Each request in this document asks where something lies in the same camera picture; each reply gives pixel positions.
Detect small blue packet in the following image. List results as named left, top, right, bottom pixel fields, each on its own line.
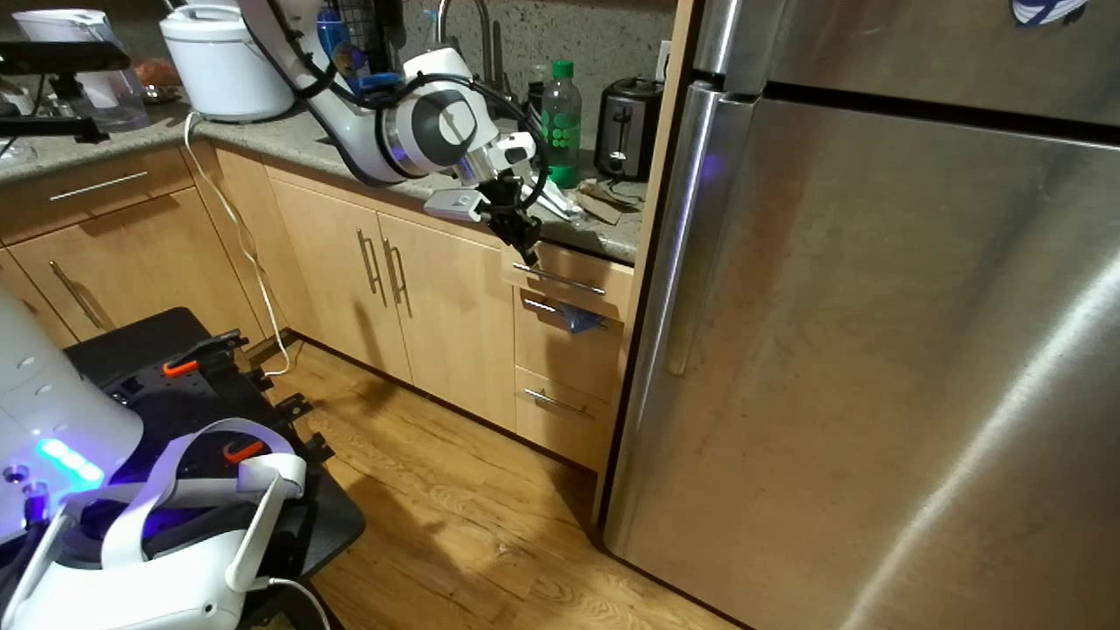
left=555, top=310, right=611, bottom=341

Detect brown handled utensil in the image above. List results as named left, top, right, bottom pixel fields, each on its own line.
left=574, top=177, right=644, bottom=229

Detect black clamp with orange tip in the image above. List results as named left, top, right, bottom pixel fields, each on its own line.
left=138, top=330, right=252, bottom=381
left=221, top=393, right=335, bottom=470

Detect stainless steel refrigerator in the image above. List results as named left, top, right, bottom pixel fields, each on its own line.
left=601, top=0, right=1120, bottom=630

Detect green soda bottle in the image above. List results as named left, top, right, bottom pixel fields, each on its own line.
left=536, top=61, right=583, bottom=194

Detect wooden drawer with metal handle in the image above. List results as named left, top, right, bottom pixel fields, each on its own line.
left=504, top=237, right=642, bottom=335

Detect silver utensil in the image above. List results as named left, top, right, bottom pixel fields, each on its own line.
left=536, top=171, right=593, bottom=229

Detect clear plastic container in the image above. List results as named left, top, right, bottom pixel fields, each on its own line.
left=70, top=66, right=154, bottom=135

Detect short wooden drawer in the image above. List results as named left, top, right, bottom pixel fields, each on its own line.
left=512, top=316, right=627, bottom=475

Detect white rice cooker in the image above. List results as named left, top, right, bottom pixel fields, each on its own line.
left=156, top=0, right=296, bottom=125

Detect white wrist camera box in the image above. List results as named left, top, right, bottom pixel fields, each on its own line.
left=420, top=185, right=495, bottom=229

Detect wide wooden drawer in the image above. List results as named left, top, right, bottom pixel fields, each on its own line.
left=0, top=141, right=201, bottom=246

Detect blue white fridge magnet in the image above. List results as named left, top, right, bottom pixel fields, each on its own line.
left=1008, top=0, right=1091, bottom=31

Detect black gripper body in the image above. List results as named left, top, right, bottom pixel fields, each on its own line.
left=476, top=171, right=545, bottom=246

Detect large wooden cabinet door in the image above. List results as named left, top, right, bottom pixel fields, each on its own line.
left=2, top=206, right=263, bottom=348

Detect chrome faucet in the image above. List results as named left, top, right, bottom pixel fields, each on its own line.
left=429, top=0, right=520, bottom=121

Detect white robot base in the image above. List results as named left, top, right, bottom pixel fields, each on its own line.
left=0, top=285, right=146, bottom=548

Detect white VR headset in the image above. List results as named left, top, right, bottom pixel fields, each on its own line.
left=0, top=412, right=335, bottom=630

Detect white power cable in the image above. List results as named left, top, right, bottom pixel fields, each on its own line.
left=180, top=109, right=300, bottom=381

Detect black toaster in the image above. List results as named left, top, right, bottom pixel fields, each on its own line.
left=593, top=76, right=666, bottom=181

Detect white bowl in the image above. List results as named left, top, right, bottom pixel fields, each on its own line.
left=9, top=9, right=119, bottom=48

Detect black metal stand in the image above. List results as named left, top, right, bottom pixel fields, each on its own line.
left=0, top=40, right=133, bottom=148

